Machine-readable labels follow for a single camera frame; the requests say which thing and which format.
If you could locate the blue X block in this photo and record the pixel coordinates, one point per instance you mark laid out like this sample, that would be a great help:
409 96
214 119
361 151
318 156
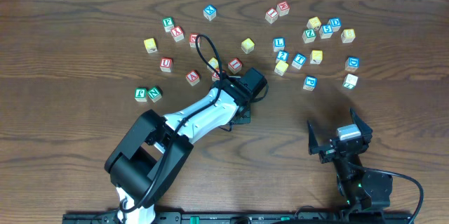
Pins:
210 12

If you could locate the red block far right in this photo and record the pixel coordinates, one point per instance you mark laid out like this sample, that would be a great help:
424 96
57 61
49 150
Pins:
283 8

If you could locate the blue d block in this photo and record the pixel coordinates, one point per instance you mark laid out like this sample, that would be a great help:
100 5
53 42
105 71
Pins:
352 64
335 24

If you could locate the yellow block by 2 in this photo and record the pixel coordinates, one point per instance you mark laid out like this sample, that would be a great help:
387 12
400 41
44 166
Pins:
281 67

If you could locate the red i block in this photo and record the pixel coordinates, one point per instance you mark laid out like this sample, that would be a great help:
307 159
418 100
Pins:
271 15
235 65

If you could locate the blue D block far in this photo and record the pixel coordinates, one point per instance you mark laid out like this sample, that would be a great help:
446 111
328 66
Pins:
335 24

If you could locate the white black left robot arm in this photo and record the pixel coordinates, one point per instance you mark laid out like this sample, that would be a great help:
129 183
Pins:
149 157

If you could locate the red I block far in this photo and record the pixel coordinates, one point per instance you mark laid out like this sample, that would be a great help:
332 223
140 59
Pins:
271 15

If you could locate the blue L block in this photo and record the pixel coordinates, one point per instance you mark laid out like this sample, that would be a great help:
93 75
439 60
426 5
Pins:
278 44

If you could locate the blue 2 block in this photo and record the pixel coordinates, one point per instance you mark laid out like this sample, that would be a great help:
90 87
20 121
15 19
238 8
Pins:
282 56

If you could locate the green N block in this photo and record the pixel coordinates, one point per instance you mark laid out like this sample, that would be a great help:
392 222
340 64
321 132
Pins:
154 94

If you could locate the green F block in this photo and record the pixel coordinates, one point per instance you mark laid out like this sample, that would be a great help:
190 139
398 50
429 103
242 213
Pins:
168 24

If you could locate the green Z block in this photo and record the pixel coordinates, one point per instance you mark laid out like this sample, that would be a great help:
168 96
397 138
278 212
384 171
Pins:
308 36

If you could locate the blue T block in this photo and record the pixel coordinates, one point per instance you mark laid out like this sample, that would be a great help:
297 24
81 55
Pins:
298 61

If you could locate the yellow block far left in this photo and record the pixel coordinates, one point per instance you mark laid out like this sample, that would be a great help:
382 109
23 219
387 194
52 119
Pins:
150 45

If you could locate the green 7 block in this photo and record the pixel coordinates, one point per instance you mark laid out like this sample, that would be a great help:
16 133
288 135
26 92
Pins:
350 81

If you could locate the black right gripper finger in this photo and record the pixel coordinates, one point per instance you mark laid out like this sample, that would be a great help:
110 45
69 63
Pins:
366 131
313 146

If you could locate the blue P block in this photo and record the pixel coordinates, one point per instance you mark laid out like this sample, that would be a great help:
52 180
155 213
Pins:
310 83

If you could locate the yellow hammer block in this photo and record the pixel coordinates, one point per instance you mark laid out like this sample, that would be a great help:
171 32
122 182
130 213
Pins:
316 57

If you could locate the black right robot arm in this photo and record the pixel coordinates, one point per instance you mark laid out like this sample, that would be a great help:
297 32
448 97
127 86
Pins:
364 190

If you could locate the yellow block by Z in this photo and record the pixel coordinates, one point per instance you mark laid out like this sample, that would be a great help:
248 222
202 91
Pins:
314 23

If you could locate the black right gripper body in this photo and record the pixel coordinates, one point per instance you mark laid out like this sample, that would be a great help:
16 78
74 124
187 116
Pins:
337 149

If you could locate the red X block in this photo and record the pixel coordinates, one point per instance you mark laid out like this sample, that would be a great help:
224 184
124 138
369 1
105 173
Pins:
177 33

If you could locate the red A block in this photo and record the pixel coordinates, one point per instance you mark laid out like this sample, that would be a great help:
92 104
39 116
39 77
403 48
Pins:
193 78

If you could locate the blue 5 block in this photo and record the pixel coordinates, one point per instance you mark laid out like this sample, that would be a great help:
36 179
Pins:
325 31

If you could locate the red U block left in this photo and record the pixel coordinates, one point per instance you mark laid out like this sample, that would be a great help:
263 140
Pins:
166 65

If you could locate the yellow B-side block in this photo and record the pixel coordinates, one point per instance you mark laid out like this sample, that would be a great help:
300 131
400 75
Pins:
347 36

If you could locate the blue D block near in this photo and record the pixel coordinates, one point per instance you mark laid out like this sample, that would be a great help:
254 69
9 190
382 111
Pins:
352 64

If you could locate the red u block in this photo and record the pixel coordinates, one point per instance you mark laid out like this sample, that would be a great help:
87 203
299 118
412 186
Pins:
166 65
215 76

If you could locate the red E block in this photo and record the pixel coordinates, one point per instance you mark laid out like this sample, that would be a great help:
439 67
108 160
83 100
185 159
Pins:
193 39

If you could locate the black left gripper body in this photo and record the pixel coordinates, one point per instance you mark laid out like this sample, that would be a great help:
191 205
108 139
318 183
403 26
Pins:
240 119

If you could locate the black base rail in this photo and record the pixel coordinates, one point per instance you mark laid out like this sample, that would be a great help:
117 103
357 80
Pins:
304 216

